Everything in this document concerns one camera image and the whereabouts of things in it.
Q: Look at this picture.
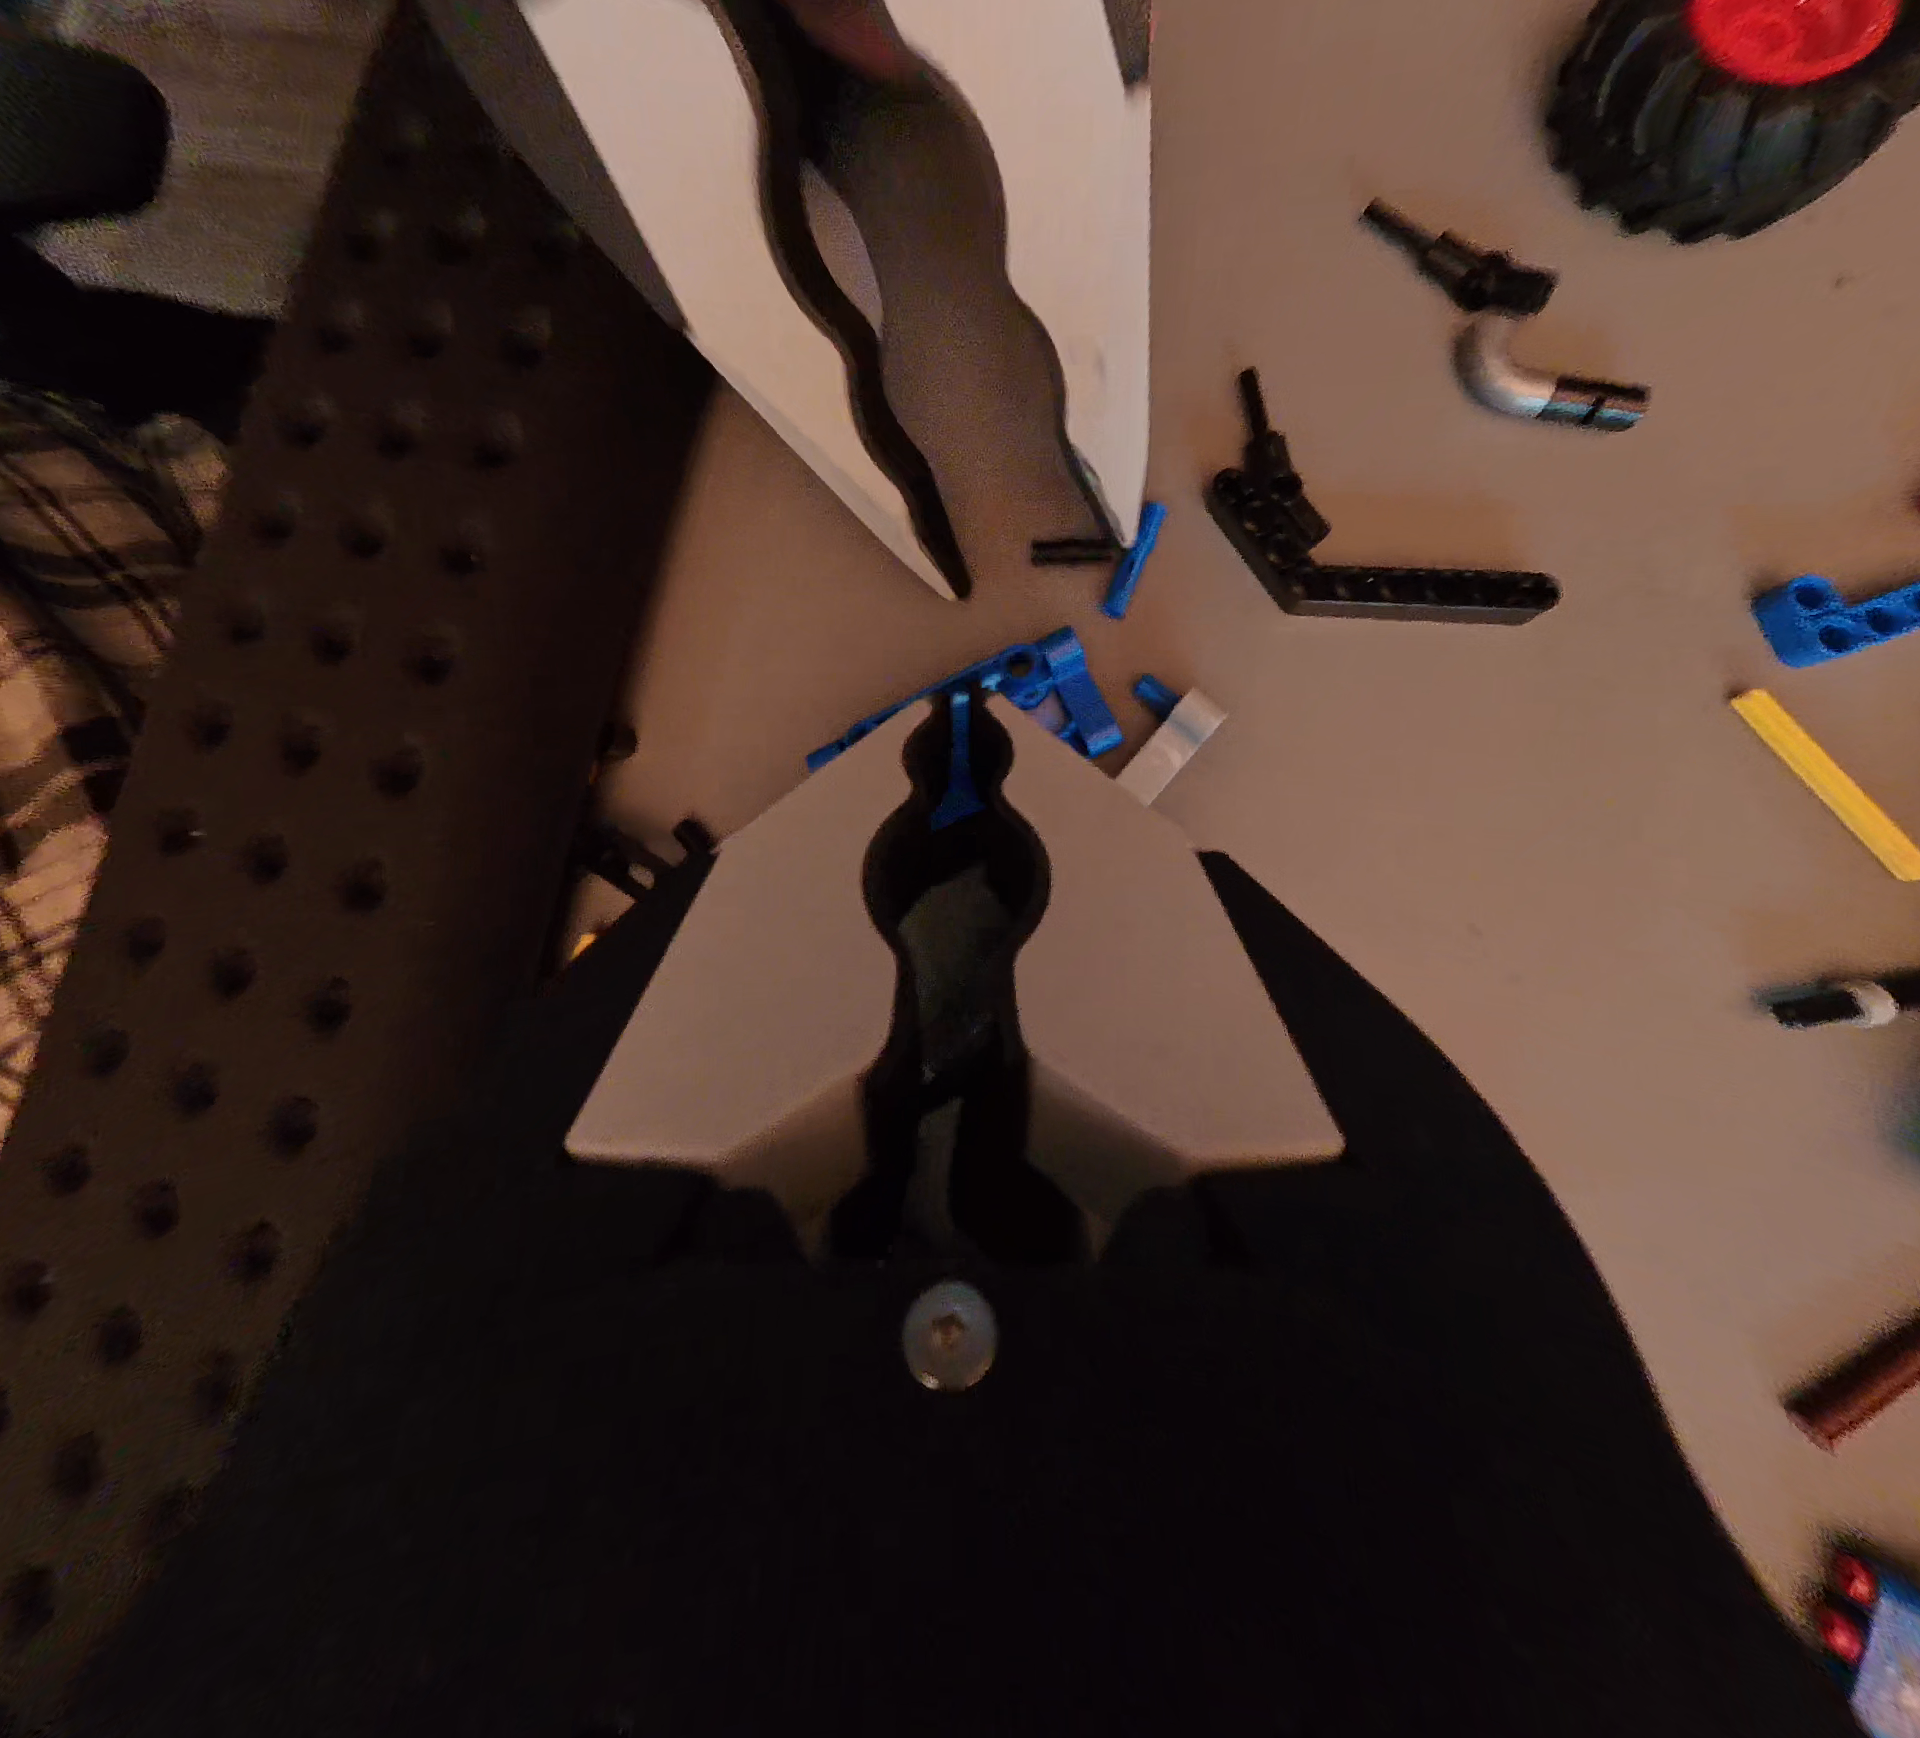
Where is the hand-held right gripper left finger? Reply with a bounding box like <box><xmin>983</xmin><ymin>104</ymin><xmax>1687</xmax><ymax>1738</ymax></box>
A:
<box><xmin>564</xmin><ymin>704</ymin><xmax>937</xmax><ymax>1260</ymax></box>

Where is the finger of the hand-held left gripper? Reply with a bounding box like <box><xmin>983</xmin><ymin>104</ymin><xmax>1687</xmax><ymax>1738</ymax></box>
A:
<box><xmin>515</xmin><ymin>0</ymin><xmax>974</xmax><ymax>606</ymax></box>
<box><xmin>850</xmin><ymin>0</ymin><xmax>1160</xmax><ymax>546</ymax></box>

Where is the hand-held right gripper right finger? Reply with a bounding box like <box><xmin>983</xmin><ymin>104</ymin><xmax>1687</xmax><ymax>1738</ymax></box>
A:
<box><xmin>995</xmin><ymin>711</ymin><xmax>1352</xmax><ymax>1253</ymax></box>

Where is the small blue toy connector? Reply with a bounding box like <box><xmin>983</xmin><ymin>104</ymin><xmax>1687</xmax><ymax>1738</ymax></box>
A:
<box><xmin>804</xmin><ymin>628</ymin><xmax>1129</xmax><ymax>834</ymax></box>

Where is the grey toy pull-back motor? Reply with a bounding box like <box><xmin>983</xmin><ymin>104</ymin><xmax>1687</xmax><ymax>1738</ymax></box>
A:
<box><xmin>1810</xmin><ymin>1539</ymin><xmax>1920</xmax><ymax>1695</ymax></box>

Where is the grey elbow toy tube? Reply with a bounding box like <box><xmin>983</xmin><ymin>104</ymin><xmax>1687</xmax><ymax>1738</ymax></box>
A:
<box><xmin>1458</xmin><ymin>313</ymin><xmax>1651</xmax><ymax>437</ymax></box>

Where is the grey desk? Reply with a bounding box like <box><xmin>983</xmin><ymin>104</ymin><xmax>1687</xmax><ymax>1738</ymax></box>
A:
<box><xmin>586</xmin><ymin>0</ymin><xmax>1920</xmax><ymax>1619</ymax></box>

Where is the small white toy piece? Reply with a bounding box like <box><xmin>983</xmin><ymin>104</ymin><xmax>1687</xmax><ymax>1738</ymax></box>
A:
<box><xmin>1116</xmin><ymin>686</ymin><xmax>1229</xmax><ymax>807</ymax></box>

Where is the black perforated board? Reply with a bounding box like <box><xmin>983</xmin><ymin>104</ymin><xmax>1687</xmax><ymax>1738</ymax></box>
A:
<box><xmin>0</xmin><ymin>0</ymin><xmax>721</xmax><ymax>1679</ymax></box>

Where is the blue toy axle pin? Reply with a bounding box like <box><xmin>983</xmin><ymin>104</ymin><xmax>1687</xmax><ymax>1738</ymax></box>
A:
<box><xmin>1097</xmin><ymin>500</ymin><xmax>1171</xmax><ymax>624</ymax></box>

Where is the black toy axle pin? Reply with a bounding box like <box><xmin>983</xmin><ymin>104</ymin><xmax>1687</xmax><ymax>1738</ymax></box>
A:
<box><xmin>1360</xmin><ymin>195</ymin><xmax>1560</xmax><ymax>318</ymax></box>

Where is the black angled toy beam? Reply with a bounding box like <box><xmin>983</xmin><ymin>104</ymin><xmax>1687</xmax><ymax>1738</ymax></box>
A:
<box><xmin>1206</xmin><ymin>367</ymin><xmax>1565</xmax><ymax>628</ymax></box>

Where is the black white toy pin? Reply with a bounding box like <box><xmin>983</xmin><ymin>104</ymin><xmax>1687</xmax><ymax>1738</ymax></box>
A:
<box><xmin>1762</xmin><ymin>968</ymin><xmax>1920</xmax><ymax>1031</ymax></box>

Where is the yellow toy axle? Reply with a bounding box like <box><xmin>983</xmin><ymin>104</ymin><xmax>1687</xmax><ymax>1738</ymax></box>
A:
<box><xmin>1727</xmin><ymin>686</ymin><xmax>1920</xmax><ymax>887</ymax></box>

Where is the black wheel red rim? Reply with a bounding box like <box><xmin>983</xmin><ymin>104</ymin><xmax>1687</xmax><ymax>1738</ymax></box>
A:
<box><xmin>1545</xmin><ymin>0</ymin><xmax>1920</xmax><ymax>246</ymax></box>

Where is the person's plaid clothed body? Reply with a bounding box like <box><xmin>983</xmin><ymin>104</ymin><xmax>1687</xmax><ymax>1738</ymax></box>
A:
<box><xmin>0</xmin><ymin>381</ymin><xmax>236</xmax><ymax>1125</ymax></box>

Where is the brown toy axle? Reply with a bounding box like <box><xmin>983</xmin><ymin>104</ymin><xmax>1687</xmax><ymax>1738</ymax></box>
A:
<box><xmin>1787</xmin><ymin>1309</ymin><xmax>1920</xmax><ymax>1452</ymax></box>

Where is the small blue toy beam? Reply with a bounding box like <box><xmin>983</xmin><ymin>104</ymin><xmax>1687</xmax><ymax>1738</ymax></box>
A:
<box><xmin>1752</xmin><ymin>572</ymin><xmax>1920</xmax><ymax>671</ymax></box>

